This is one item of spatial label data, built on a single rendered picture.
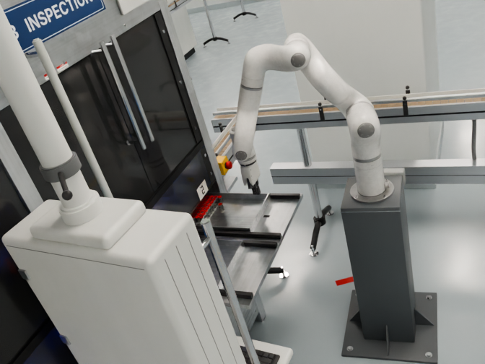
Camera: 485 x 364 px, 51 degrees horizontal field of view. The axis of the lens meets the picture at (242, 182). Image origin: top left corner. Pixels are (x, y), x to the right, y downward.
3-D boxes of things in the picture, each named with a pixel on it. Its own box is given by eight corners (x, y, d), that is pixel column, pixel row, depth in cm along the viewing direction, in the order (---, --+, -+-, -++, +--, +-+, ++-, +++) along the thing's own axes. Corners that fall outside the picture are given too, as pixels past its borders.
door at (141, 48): (153, 193, 199) (94, 49, 170) (199, 139, 232) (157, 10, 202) (154, 193, 199) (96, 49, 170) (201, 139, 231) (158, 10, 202)
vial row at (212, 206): (201, 226, 231) (198, 217, 229) (216, 202, 245) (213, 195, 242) (205, 226, 230) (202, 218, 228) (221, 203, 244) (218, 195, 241)
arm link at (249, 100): (262, 97, 192) (250, 165, 208) (263, 81, 205) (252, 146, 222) (238, 93, 192) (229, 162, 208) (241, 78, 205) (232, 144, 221)
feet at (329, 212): (307, 257, 330) (303, 240, 323) (325, 211, 367) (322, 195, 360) (319, 258, 326) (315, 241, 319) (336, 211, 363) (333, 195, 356)
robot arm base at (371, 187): (395, 178, 229) (391, 142, 219) (392, 203, 214) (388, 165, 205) (353, 180, 236) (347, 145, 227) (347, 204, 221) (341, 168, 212)
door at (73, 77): (81, 276, 164) (-7, 113, 135) (152, 193, 199) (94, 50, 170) (83, 276, 164) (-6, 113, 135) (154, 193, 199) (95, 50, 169)
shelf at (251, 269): (141, 296, 203) (140, 292, 202) (212, 195, 256) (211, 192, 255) (250, 309, 182) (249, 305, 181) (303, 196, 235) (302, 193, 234)
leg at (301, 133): (312, 228, 341) (289, 127, 303) (315, 219, 348) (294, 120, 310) (325, 228, 337) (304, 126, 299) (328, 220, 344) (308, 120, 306)
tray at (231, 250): (146, 284, 206) (143, 277, 204) (175, 243, 225) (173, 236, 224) (220, 292, 191) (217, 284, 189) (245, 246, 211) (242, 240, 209)
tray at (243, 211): (184, 231, 231) (181, 225, 230) (207, 198, 251) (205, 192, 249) (251, 234, 217) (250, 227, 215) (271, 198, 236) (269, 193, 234)
